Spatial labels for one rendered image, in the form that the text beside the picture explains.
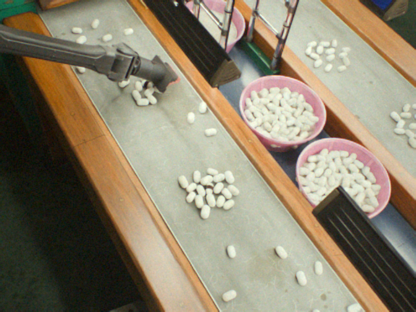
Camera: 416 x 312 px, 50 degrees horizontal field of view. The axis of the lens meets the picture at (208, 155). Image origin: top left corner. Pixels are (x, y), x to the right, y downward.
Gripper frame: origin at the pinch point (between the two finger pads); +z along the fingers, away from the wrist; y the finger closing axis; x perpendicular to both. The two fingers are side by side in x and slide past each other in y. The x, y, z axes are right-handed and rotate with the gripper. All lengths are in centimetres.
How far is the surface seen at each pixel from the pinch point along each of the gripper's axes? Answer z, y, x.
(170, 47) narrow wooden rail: 3.6, 13.2, -3.4
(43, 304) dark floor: 1, -16, 100
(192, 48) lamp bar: -26.4, -17.9, -17.9
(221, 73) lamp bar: -26.5, -28.4, -19.4
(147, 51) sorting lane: 0.6, 17.6, 2.5
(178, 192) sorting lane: -12.9, -33.6, 14.2
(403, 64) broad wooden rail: 56, -28, -48
